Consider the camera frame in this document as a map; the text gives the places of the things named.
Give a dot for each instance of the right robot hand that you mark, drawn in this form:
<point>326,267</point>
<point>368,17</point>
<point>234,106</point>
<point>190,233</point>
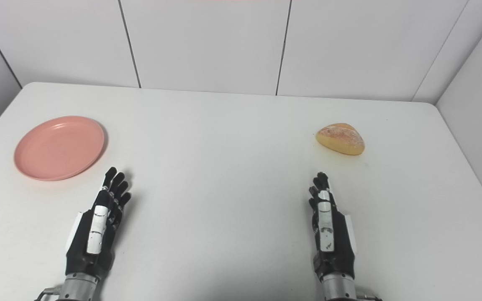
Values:
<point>329,234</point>

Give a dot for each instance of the bread roll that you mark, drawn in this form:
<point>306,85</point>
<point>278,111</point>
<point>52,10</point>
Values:
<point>341,138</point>

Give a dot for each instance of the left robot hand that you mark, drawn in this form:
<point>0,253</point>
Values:
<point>94,234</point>

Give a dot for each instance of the pink plate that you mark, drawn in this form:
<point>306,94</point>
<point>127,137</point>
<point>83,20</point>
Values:
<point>59,148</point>

